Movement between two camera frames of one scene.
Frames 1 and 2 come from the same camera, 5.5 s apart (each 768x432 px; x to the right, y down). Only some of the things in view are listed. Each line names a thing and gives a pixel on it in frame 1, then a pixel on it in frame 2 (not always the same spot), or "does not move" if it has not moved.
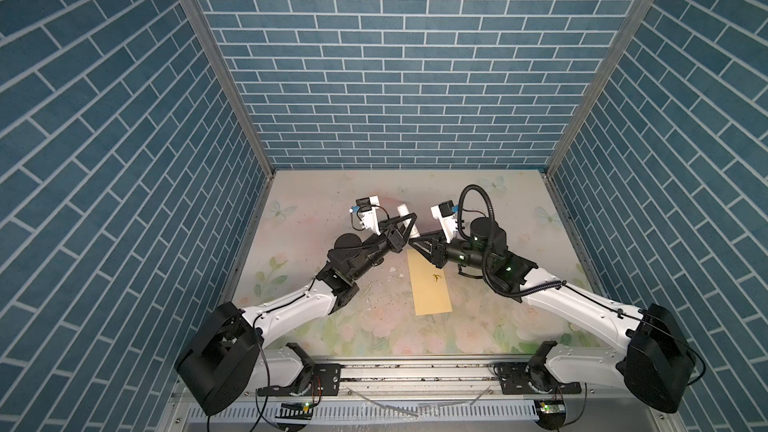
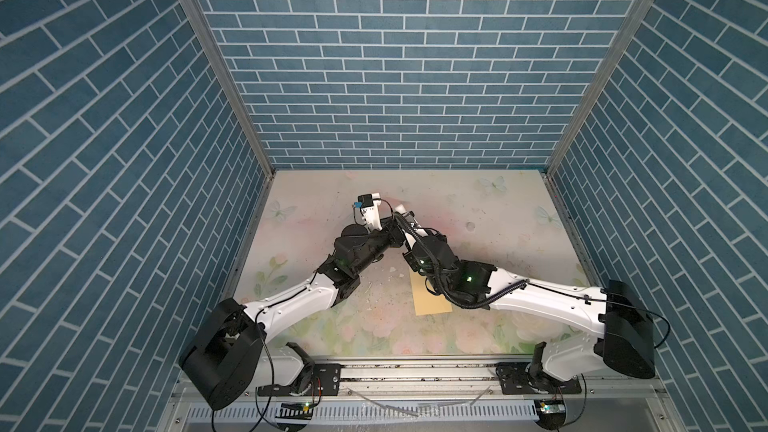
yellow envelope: (429, 285) does not move
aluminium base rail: (453, 377) does not move
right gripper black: (439, 248) -> (411, 258)
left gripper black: (391, 240) does not move
